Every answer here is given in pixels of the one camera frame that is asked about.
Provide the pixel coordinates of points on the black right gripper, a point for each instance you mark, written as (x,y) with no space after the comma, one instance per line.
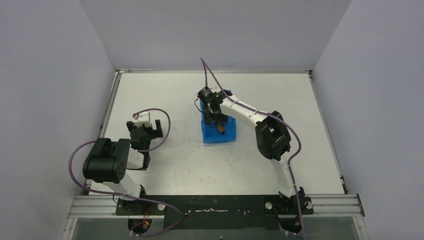
(215,110)

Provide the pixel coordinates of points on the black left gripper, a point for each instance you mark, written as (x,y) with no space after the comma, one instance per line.
(150,131)

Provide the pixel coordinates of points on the orange handled screwdriver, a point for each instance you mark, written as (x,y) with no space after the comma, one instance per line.
(220,128)

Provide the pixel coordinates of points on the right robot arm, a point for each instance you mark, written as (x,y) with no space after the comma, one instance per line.
(273,141)

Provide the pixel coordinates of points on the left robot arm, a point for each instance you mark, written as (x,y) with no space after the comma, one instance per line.
(108,161)

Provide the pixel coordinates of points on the blue plastic bin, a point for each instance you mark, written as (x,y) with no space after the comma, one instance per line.
(210,133)

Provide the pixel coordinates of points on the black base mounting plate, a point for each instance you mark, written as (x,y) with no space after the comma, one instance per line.
(216,212)

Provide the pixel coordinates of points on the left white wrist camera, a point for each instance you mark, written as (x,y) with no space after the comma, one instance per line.
(142,118)

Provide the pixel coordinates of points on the aluminium frame rail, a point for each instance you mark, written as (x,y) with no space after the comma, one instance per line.
(331,205)

